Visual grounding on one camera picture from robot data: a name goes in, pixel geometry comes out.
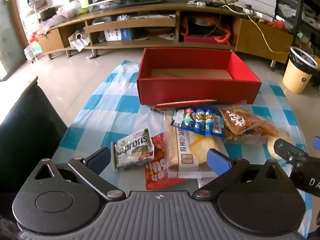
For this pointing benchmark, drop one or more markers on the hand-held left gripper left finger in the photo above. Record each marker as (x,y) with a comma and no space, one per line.
(100,158)

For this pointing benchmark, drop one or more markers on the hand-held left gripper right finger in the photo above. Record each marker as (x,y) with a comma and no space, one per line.
(220,162)

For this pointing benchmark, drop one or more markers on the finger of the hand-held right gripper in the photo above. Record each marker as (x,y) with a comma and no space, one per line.
(317,143)
(290,152)

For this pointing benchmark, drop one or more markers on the clear waffle packet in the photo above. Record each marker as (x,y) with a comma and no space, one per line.
(235,137)

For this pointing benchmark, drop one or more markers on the red cardboard box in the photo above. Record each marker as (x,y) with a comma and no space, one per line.
(195,90)

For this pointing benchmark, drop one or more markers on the green snack packet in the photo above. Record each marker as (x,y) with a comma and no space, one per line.
(132,150)

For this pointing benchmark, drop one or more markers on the sliced bread packet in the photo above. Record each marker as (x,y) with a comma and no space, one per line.
(185,155)

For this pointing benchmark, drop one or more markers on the blue snack packet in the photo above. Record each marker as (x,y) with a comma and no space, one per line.
(200,123)

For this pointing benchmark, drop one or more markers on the orange brown snack packet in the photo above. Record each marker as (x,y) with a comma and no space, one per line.
(240,122)

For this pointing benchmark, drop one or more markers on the blue white checked tablecloth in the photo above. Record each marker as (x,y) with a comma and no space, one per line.
(100,110)

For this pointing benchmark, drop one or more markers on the red slim snack packet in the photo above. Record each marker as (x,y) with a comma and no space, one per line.
(185,103)

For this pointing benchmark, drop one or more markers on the cream trash bin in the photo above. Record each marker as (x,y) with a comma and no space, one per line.
(297,76)

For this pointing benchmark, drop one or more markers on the black upholstered chair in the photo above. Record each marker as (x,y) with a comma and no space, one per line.
(27,130)

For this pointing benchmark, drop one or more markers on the white plastic bag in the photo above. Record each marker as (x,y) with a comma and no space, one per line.
(78,42)

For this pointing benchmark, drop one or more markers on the blue white carton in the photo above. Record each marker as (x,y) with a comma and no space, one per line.
(120,34)

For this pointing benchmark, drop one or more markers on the orange plastic bag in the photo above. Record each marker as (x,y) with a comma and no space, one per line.
(225,33)

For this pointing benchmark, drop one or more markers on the black metal shelf rack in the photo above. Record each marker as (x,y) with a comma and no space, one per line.
(300,10)

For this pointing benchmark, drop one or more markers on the wooden TV cabinet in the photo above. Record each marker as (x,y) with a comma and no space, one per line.
(140,12)

